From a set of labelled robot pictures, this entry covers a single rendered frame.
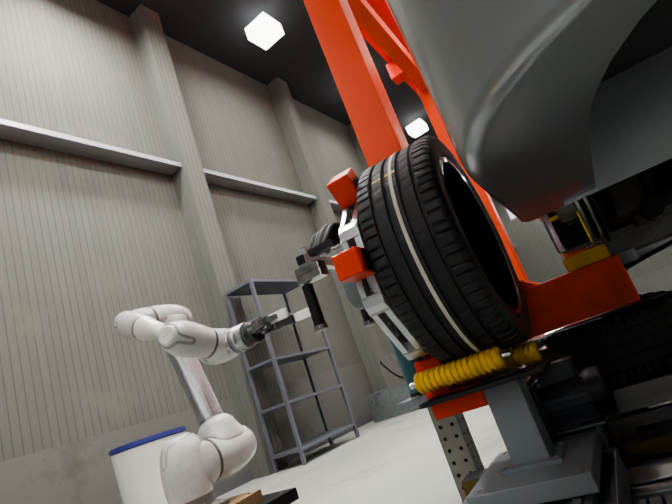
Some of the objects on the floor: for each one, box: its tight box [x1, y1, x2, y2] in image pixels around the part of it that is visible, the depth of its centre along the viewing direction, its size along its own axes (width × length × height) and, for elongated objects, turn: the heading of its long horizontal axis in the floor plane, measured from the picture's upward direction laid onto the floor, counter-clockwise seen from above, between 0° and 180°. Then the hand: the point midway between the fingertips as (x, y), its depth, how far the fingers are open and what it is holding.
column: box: [427, 406, 485, 503], centre depth 194 cm, size 10×10×42 cm
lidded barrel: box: [108, 426, 187, 504], centre depth 376 cm, size 59×59×72 cm
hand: (297, 312), depth 151 cm, fingers open, 13 cm apart
